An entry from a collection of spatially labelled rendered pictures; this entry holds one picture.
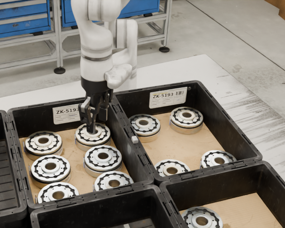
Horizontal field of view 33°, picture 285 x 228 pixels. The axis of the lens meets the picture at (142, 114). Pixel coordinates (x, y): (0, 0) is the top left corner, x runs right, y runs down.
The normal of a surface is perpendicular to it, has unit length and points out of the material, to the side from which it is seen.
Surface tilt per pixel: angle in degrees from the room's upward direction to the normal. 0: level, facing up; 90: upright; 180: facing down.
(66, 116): 90
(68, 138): 0
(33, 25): 90
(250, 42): 0
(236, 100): 0
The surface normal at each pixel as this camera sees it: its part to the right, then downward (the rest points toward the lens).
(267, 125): 0.05, -0.81
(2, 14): 0.45, 0.54
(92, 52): -0.17, 0.57
